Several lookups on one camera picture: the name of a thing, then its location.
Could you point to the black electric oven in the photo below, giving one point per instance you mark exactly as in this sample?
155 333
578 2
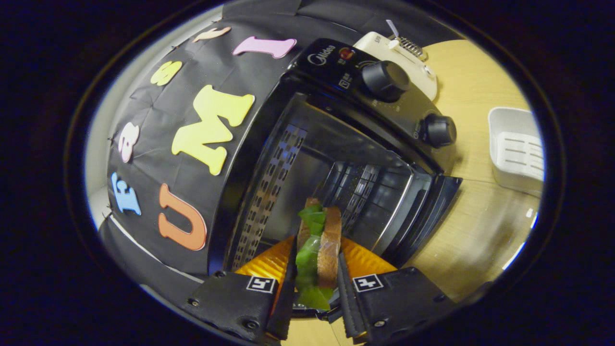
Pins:
336 144

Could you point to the lettuce sandwich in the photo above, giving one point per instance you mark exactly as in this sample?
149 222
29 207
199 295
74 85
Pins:
329 250

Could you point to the black backdrop cloth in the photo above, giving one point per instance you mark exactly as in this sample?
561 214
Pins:
158 110

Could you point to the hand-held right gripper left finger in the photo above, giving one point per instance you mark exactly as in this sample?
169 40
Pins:
287 298

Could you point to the white stick utensil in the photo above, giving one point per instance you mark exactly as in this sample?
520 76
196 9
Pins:
392 30

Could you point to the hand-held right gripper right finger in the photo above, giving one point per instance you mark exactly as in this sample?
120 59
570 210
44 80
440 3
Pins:
347 302

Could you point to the white toaster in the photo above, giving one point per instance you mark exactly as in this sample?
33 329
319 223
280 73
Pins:
372 45

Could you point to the white plastic tray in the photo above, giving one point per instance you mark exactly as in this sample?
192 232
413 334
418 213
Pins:
516 154

